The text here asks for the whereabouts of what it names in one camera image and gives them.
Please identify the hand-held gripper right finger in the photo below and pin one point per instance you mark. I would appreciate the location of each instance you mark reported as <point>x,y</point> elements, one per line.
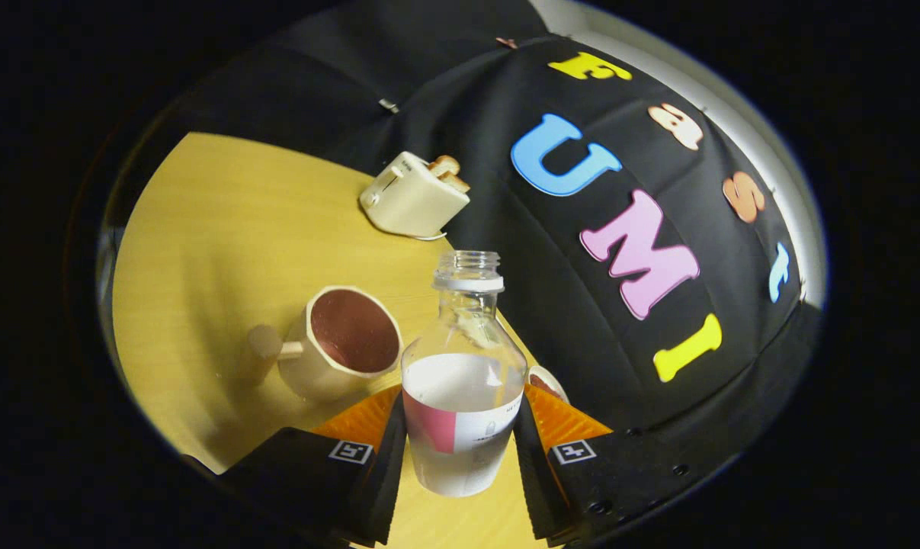
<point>532,480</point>

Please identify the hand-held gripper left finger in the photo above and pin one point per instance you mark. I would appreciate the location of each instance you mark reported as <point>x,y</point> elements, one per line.
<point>387,488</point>

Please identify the clear plastic juice bottle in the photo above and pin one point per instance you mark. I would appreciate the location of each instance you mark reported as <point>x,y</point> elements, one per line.
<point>463,427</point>

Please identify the round white plate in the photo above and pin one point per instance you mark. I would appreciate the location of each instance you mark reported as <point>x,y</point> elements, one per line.
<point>545,380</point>

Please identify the cream white toaster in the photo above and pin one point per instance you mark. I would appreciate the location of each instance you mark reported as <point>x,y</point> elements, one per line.
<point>414,202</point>

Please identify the wooden table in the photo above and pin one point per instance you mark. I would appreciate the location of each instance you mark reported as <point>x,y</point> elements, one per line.
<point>223,229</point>

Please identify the toast slice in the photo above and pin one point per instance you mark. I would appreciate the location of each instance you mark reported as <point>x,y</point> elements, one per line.
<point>444,165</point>
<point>456,183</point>

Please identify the small silver clip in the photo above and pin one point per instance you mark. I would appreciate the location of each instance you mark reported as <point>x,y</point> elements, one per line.
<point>389,105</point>

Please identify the black backdrop cloth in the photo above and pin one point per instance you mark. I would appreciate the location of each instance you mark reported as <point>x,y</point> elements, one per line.
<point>467,99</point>

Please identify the small orange clip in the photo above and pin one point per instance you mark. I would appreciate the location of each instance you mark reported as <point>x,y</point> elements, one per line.
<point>507,42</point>

